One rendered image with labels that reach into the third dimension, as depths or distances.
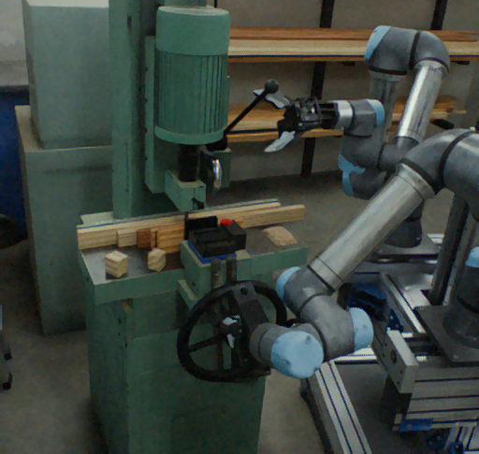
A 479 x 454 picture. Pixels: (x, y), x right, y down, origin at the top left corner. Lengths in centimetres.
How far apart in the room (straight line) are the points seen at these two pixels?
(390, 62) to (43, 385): 178
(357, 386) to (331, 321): 123
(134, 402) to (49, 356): 101
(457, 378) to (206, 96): 94
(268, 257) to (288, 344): 63
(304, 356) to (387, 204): 34
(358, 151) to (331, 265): 51
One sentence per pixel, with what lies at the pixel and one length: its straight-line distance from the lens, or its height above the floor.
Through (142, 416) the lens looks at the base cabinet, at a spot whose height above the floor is 43.
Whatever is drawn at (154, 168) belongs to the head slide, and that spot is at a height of 108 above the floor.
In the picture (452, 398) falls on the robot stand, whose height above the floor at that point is 66.
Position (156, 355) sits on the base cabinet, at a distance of 158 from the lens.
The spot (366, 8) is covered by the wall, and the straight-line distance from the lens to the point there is 445.
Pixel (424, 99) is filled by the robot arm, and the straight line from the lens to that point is 163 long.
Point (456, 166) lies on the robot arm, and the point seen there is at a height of 133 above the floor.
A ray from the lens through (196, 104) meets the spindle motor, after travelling 138.
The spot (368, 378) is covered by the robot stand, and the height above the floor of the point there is 21.
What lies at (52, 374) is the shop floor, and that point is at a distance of 253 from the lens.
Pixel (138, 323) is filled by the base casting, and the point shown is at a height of 76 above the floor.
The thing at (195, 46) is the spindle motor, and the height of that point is 144.
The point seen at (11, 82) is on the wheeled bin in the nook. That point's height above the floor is 94.
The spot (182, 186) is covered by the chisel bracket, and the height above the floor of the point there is 107.
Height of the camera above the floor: 166
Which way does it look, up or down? 26 degrees down
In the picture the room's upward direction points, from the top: 5 degrees clockwise
